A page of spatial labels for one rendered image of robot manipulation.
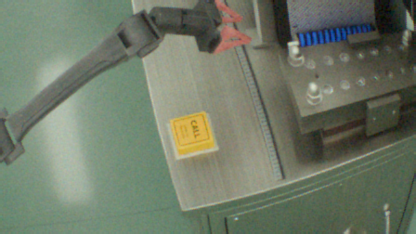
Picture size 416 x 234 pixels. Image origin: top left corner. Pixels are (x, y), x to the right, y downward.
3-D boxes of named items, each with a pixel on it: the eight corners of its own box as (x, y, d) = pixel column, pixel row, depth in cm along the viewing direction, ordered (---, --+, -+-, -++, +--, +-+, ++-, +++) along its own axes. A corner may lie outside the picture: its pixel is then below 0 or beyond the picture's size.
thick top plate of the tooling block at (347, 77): (279, 68, 218) (278, 50, 213) (413, 43, 221) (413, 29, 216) (301, 134, 210) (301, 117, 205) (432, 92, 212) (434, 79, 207)
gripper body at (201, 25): (208, 54, 208) (173, 50, 204) (195, 17, 214) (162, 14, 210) (224, 32, 204) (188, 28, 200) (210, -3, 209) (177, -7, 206)
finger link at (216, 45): (246, 59, 212) (201, 54, 207) (235, 32, 216) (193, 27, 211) (261, 38, 207) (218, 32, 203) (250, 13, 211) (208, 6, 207)
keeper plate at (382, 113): (364, 129, 216) (366, 101, 207) (396, 118, 216) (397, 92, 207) (367, 138, 214) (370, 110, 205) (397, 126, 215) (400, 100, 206)
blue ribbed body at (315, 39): (296, 40, 218) (295, 30, 215) (372, 29, 219) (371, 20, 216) (302, 53, 216) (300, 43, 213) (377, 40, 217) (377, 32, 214)
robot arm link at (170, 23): (155, 24, 199) (154, 1, 201) (138, 40, 204) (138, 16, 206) (188, 27, 202) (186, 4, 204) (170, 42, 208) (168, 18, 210)
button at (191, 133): (170, 126, 222) (169, 119, 220) (206, 117, 222) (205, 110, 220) (178, 156, 218) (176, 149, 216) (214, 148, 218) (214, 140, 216)
